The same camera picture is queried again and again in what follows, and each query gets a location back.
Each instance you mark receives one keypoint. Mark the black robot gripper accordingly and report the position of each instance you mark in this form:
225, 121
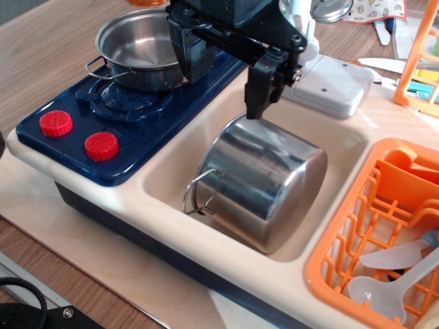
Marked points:
255, 32

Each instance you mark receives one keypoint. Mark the tall steel pot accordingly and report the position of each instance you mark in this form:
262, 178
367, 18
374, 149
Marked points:
258, 181

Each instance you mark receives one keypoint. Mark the steel pot lid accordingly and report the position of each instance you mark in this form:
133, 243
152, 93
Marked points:
329, 11

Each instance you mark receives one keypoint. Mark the cream toy kitchen sink unit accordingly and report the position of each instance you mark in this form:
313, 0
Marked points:
147, 207

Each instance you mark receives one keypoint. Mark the orange upright rack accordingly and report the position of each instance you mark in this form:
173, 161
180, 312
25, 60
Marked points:
411, 72

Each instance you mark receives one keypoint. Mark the white toy faucet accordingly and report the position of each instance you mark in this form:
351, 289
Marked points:
325, 83

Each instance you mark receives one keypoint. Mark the shallow steel pan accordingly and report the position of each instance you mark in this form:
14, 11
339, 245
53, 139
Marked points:
135, 51

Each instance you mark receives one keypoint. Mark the patterned cloth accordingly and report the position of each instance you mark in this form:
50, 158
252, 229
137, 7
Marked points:
368, 11

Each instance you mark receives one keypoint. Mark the white blue toy utensil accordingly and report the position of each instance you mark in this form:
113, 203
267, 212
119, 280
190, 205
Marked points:
382, 32

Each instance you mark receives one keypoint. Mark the blue toy stove top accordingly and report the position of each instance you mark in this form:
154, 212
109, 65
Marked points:
142, 122

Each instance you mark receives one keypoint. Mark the red stove knob right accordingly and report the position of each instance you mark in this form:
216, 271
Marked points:
101, 146

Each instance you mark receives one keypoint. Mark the red stove knob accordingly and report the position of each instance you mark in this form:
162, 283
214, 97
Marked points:
101, 146
56, 123

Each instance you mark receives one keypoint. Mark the white plastic knife on table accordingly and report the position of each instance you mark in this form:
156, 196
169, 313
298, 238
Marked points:
392, 65

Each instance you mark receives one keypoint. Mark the red stove knob left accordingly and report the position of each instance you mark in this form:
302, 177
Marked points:
56, 123

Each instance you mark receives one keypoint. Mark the orange dish drainer rack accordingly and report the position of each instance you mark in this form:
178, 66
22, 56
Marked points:
393, 200

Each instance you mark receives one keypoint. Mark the white plastic spoon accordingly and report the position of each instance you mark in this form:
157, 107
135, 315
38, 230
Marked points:
386, 298

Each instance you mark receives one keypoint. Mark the white plastic knife blue handle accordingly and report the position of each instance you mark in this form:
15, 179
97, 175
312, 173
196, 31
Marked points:
401, 256

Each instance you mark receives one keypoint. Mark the black bracket with screw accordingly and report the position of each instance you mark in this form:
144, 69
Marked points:
69, 317

